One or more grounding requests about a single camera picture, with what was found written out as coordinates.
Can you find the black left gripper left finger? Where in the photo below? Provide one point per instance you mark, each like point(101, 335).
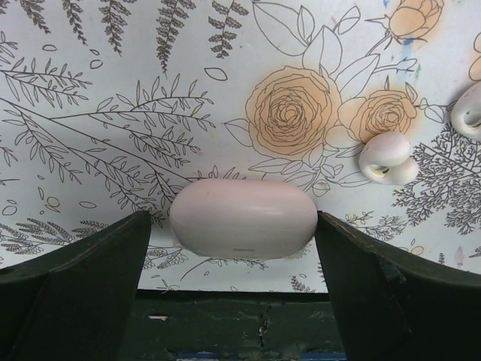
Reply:
point(74, 303)

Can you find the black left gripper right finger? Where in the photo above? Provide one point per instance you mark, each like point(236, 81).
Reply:
point(392, 305)

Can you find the white earbud charging case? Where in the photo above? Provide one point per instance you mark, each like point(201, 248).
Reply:
point(249, 219)

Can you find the white earbud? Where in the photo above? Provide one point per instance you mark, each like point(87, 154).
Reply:
point(385, 159)
point(465, 116)

